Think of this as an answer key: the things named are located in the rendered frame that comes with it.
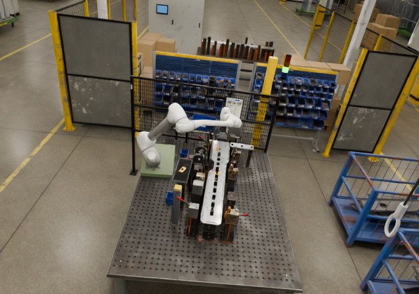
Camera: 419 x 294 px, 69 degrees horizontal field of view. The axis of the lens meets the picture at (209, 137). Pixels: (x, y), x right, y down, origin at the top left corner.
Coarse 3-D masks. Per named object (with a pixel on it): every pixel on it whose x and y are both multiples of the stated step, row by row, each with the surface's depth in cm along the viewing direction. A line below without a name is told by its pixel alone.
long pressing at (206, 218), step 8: (216, 144) 374; (224, 144) 376; (216, 152) 358; (224, 152) 360; (216, 160) 344; (224, 160) 346; (224, 168) 333; (208, 176) 317; (224, 176) 321; (208, 184) 307; (208, 192) 297; (216, 192) 298; (208, 200) 288; (216, 200) 289; (208, 208) 279; (216, 208) 280; (208, 216) 270; (216, 216) 271; (216, 224) 264
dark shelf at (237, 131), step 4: (172, 128) 394; (216, 128) 401; (228, 128) 404; (232, 128) 405; (236, 128) 407; (240, 128) 408; (200, 132) 392; (204, 132) 392; (212, 132) 391; (232, 132) 397; (236, 132) 398; (240, 132) 399; (236, 136) 390; (240, 136) 390
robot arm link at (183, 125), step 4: (180, 120) 302; (184, 120) 302; (188, 120) 306; (176, 124) 302; (180, 124) 300; (184, 124) 301; (188, 124) 304; (192, 124) 306; (176, 128) 301; (180, 128) 299; (184, 128) 300; (188, 128) 303; (192, 128) 307; (180, 132) 303; (184, 132) 305
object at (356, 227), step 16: (416, 160) 406; (352, 176) 423; (384, 176) 423; (336, 192) 436; (352, 192) 392; (384, 192) 339; (400, 192) 340; (416, 192) 434; (336, 208) 425; (352, 208) 427; (368, 208) 351; (384, 208) 383; (416, 208) 387; (352, 224) 400; (368, 224) 403; (384, 224) 405; (400, 224) 410; (416, 224) 381; (352, 240) 379; (368, 240) 378; (384, 240) 378; (416, 240) 387
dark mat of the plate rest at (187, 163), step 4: (180, 160) 310; (184, 160) 310; (188, 160) 311; (180, 164) 304; (184, 164) 304; (188, 164) 305; (176, 168) 298; (180, 168) 298; (188, 168) 300; (176, 172) 293; (180, 172) 293; (184, 172) 294; (188, 172) 295; (176, 176) 287; (180, 176) 288; (184, 176) 288; (176, 180) 282; (180, 180) 283; (184, 180) 284
